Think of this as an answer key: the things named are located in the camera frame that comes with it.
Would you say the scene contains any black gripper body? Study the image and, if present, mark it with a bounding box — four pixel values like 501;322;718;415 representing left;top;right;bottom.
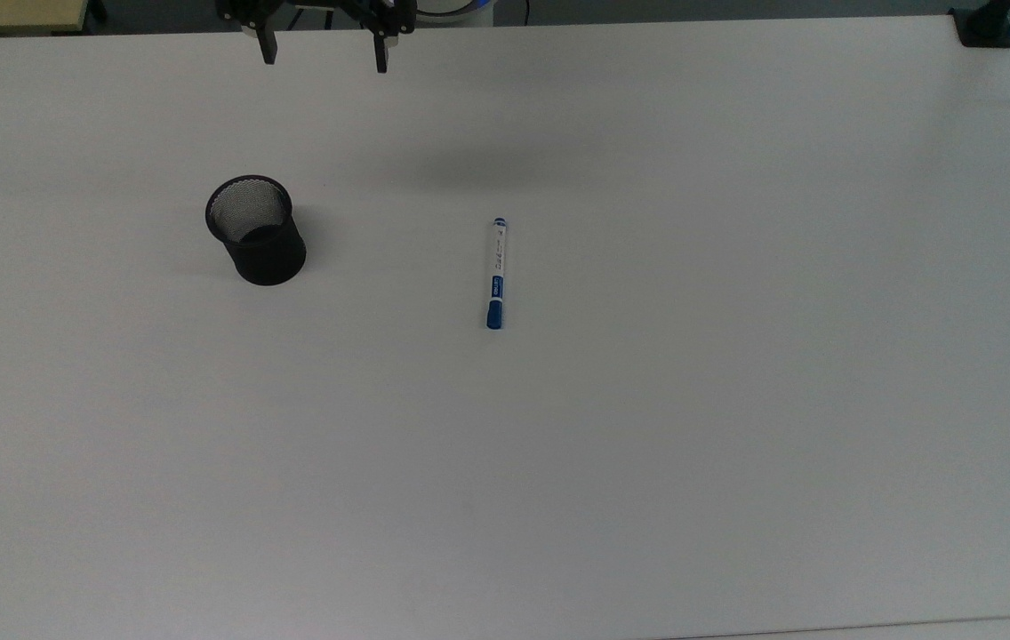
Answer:
216;0;418;37

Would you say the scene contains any black mesh pen cup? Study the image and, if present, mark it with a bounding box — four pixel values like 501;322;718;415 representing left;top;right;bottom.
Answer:
204;174;308;287

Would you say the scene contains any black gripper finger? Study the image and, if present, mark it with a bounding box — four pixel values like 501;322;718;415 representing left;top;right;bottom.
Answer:
370;30;399;75
242;21;278;66

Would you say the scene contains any black table clamp mount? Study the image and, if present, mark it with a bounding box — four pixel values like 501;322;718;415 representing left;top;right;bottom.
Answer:
950;0;1010;49

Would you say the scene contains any beige wooden table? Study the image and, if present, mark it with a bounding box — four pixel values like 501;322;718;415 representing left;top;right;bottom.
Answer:
0;0;86;37

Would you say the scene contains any white table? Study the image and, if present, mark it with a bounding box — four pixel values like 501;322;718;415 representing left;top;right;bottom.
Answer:
674;612;1010;640

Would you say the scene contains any blue and white marker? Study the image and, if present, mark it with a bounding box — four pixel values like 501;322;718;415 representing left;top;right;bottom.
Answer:
485;216;509;331

